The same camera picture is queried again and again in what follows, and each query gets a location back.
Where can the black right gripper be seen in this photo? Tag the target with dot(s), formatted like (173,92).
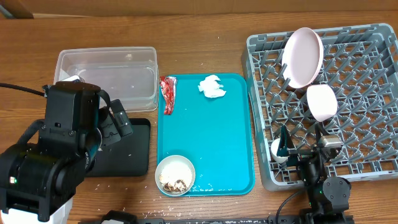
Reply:
(285,144)

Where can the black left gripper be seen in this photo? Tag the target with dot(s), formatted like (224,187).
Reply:
(111,132)

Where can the white cup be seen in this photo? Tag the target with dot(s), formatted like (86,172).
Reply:
(274,149)

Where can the pink white bowl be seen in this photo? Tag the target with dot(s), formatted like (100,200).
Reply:
(322,102)

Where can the large white plate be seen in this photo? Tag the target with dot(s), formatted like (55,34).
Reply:
(303,57)

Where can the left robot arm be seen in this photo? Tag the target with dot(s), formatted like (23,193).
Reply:
(41,171)

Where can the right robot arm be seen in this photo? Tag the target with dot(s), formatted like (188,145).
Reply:
(328,196)

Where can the black rectangular tray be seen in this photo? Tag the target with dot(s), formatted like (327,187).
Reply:
(128,157)

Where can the clear plastic bin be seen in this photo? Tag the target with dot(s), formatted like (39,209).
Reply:
(130,74)

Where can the red snack wrapper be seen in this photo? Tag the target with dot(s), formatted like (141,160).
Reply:
(168,89)

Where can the grey bowl with rice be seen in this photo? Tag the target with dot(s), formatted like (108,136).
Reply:
(175,175)

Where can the teal plastic tray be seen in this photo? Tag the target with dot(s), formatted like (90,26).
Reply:
(214,134)

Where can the grey dish rack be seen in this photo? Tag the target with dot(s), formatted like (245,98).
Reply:
(360,65)

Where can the crumpled white tissue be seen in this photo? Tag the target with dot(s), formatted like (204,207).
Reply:
(211,88)

